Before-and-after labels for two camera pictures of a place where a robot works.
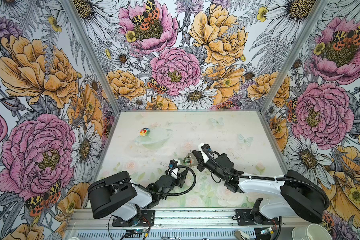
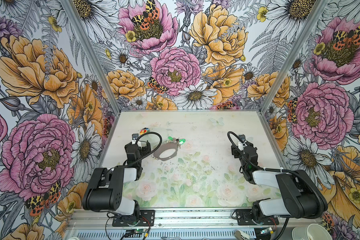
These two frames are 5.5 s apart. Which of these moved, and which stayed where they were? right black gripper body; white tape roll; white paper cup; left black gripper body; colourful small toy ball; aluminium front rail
Moved: left black gripper body; right black gripper body
Stayed: white tape roll; aluminium front rail; colourful small toy ball; white paper cup
